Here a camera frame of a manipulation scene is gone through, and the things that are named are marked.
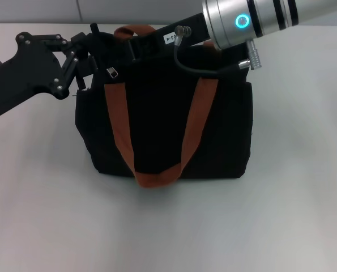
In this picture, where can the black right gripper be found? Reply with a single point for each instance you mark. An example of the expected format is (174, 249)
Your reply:
(196, 28)

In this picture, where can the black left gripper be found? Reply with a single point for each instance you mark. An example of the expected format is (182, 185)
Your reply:
(23, 73)

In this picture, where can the silver zipper pull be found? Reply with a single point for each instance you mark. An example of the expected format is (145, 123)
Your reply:
(113, 72)

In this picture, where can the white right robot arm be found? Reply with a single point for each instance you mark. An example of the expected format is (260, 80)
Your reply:
(227, 25)

